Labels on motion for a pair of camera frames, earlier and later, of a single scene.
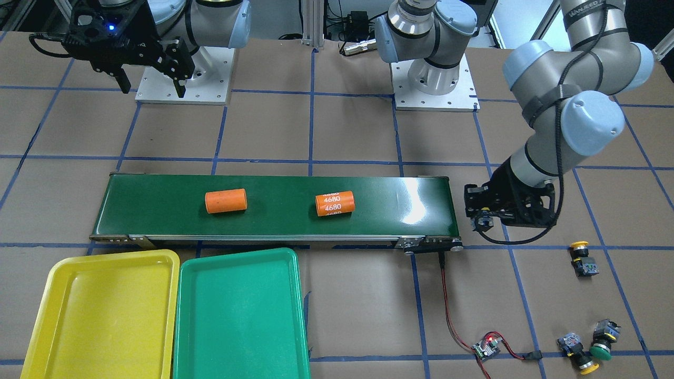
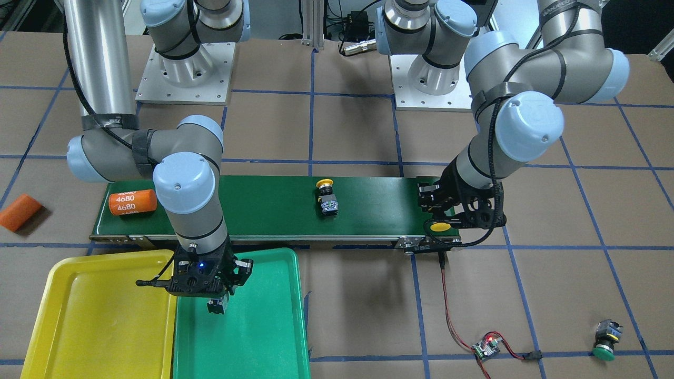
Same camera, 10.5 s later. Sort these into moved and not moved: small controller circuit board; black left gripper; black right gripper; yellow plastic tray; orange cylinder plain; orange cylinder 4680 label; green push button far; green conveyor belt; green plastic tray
Moved: black right gripper; black left gripper; orange cylinder 4680 label; orange cylinder plain
Not moved: green conveyor belt; yellow plastic tray; green plastic tray; small controller circuit board; green push button far
